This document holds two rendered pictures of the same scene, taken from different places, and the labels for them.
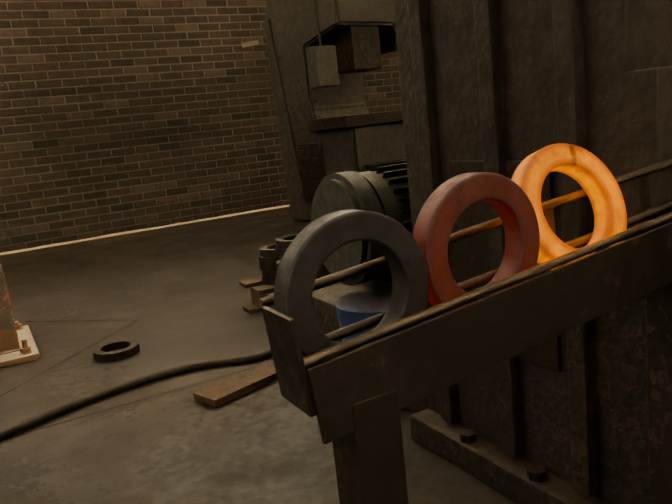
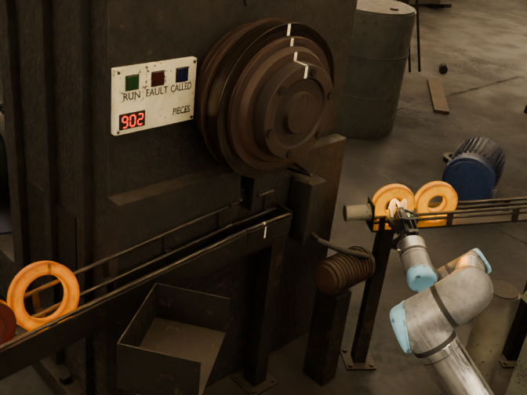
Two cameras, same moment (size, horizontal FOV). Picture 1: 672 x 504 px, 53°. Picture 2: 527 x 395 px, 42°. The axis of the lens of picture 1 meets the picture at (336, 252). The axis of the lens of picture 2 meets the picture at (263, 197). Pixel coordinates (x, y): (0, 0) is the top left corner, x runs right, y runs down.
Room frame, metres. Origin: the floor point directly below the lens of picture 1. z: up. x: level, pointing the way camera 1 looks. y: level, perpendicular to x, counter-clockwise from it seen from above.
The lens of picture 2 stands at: (-0.61, -0.39, 1.79)
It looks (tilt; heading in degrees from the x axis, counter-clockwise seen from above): 27 degrees down; 342
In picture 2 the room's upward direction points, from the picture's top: 7 degrees clockwise
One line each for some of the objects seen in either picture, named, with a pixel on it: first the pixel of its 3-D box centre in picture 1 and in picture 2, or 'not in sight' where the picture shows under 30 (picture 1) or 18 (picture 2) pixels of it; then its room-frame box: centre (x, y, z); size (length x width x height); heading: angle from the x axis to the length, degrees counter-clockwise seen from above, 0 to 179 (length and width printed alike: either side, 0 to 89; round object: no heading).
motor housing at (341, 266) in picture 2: not in sight; (336, 315); (1.26, -1.33, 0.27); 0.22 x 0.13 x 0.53; 118
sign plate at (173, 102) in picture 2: not in sight; (154, 95); (1.16, -0.63, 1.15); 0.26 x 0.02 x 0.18; 118
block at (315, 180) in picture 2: not in sight; (304, 208); (1.35, -1.18, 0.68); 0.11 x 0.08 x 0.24; 28
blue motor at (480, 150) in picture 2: not in sight; (475, 168); (2.65, -2.77, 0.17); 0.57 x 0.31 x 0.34; 138
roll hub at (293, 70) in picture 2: not in sight; (295, 111); (1.14, -1.02, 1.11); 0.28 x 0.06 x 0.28; 118
